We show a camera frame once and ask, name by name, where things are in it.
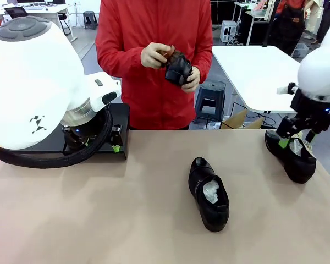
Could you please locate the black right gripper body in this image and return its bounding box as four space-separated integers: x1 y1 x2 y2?
290 89 330 133

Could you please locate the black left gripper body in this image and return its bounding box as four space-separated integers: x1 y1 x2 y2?
62 123 98 152

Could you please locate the black leather shoe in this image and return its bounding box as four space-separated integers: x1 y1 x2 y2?
164 53 195 86
265 129 317 184
188 157 230 233

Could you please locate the brown wooden shoe brush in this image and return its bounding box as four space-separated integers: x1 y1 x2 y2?
161 46 183 63

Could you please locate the red-sleeved right forearm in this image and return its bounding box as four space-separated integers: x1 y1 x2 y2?
96 45 144 79

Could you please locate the red-sleeved left forearm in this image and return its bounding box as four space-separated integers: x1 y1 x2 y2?
194 46 214 83

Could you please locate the person's right hand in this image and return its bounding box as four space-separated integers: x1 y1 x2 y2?
141 42 173 69

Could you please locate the person's left hand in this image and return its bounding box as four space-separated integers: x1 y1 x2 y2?
181 65 201 94

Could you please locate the person's red jacket torso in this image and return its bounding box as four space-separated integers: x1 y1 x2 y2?
95 0 214 130

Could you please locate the open cardboard box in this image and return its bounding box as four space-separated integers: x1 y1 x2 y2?
219 108 265 130

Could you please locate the grey storage bin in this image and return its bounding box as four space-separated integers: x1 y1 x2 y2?
291 42 310 58

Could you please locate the white table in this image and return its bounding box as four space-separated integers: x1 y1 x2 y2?
212 45 302 113

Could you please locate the bystander in black apron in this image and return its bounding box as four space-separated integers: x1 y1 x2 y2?
271 0 306 56

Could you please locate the bystander in dark trousers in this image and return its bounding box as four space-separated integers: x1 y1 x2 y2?
316 0 330 45

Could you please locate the white computer case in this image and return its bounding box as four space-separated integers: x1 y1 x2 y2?
222 20 239 43

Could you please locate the small grey step stool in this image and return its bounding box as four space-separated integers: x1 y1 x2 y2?
83 10 96 30

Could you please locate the white office desk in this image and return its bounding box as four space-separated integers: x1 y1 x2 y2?
0 4 78 42

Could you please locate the black mesh office chair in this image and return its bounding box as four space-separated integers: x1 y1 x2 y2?
4 7 28 19

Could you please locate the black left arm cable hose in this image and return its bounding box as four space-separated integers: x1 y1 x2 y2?
0 109 113 169

